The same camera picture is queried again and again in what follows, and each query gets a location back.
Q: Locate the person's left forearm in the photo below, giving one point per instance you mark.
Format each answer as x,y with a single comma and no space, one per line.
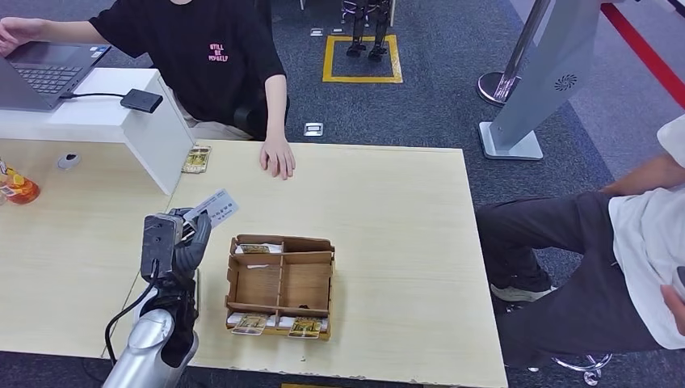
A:
276,107

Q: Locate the person's right hand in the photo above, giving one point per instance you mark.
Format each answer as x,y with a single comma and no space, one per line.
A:
18,32

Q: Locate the orange drink bottle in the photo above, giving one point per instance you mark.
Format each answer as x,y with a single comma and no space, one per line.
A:
20,190

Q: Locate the black humanoid robot legs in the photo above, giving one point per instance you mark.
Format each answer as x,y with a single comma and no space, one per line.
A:
380,27

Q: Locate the white ID card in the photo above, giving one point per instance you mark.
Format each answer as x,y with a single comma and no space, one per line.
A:
219,206

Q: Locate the silver floor socket plate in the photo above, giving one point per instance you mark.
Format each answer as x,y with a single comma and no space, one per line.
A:
317,32
337,31
313,129

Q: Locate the yellow patterned key card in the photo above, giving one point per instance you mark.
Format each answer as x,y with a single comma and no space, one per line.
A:
306,328
254,248
250,324

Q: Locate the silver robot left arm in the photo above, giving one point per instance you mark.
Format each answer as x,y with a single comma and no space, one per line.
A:
150,342

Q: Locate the stack of yellow key cards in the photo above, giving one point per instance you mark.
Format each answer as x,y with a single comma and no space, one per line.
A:
197,159

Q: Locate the white shoe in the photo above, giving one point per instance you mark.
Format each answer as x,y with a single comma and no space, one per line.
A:
519,293

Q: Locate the person's left hand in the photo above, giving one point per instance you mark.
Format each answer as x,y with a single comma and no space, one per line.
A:
278,158
675,310

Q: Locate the grey laptop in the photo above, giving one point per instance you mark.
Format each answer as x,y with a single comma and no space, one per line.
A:
45,75

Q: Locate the grey round desk grommet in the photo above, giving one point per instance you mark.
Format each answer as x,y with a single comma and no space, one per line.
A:
69,160

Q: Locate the yellow floor tape square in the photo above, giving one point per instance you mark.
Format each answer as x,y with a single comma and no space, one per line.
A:
327,59

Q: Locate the white desk riser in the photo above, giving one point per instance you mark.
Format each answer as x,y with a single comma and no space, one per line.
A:
144,134

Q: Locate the person's right forearm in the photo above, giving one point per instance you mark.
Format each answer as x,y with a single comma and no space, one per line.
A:
647,175
72,32

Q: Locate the black adapter box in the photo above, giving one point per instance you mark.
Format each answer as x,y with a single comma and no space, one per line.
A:
141,100

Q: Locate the person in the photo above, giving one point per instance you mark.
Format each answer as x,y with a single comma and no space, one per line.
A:
203,32
588,268

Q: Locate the chrome chair base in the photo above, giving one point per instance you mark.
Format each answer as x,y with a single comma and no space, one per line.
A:
588,367

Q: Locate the grey kiosk stand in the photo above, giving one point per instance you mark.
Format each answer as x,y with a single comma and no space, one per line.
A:
551,69

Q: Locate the chrome stanchion post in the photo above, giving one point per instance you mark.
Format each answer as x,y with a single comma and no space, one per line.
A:
522,43

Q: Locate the black office chair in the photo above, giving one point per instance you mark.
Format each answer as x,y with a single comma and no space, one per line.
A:
249,120

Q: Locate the wooden compartment box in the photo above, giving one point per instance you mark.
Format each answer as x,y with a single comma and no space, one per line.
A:
308,284

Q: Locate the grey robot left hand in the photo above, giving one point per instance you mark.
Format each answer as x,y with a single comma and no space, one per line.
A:
199,243

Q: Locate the white paper card sleeve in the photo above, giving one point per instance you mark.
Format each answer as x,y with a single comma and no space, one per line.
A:
275,248
272,320
283,321

